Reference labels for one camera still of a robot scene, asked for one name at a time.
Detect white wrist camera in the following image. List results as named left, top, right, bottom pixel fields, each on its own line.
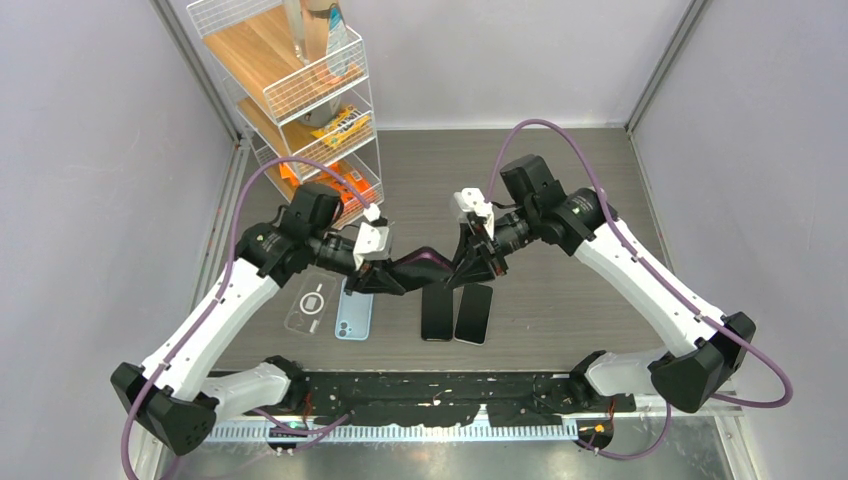
left=353, top=222, right=392, bottom=269
left=450, top=187, right=495, bottom=239

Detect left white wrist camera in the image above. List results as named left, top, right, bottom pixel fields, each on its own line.
left=353, top=222, right=392, bottom=269

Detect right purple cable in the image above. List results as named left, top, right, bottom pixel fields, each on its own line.
left=483, top=118, right=795, bottom=461

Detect white wire shelf rack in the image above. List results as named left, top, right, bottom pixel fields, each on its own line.
left=186, top=1, right=384, bottom=205

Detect purple cable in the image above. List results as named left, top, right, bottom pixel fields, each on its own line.
left=119, top=156, right=382, bottom=480
left=483, top=118, right=795, bottom=461

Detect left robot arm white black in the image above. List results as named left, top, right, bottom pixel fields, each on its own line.
left=110, top=183, right=389, bottom=456

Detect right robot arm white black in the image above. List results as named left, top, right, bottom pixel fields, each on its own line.
left=448, top=155, right=756, bottom=413

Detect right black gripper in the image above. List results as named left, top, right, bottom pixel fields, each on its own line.
left=444, top=200, right=540, bottom=288

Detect black phone case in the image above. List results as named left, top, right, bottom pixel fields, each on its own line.
left=390, top=246, right=454, bottom=292

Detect black phone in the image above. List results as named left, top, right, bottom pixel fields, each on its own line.
left=454, top=284, right=493, bottom=345

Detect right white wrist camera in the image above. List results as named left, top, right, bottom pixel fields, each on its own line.
left=450, top=187, right=495, bottom=239

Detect clear phone case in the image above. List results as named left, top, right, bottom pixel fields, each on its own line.
left=284, top=272, right=337, bottom=335

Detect orange snack packs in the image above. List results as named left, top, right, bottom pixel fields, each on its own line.
left=271, top=160, right=377, bottom=228

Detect blue white bottle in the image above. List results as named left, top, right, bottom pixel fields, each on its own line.
left=326, top=2, right=350, bottom=77

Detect yellow snack bag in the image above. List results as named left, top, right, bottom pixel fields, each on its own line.
left=310, top=104, right=371, bottom=148

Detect clear bottle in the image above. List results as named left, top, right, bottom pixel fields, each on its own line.
left=282, top=0, right=310, bottom=66

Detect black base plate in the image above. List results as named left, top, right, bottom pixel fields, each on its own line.
left=266, top=371, right=636, bottom=427

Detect light blue phone case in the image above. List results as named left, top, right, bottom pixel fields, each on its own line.
left=334, top=280, right=375, bottom=341

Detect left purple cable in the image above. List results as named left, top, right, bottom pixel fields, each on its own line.
left=119, top=156, right=382, bottom=480

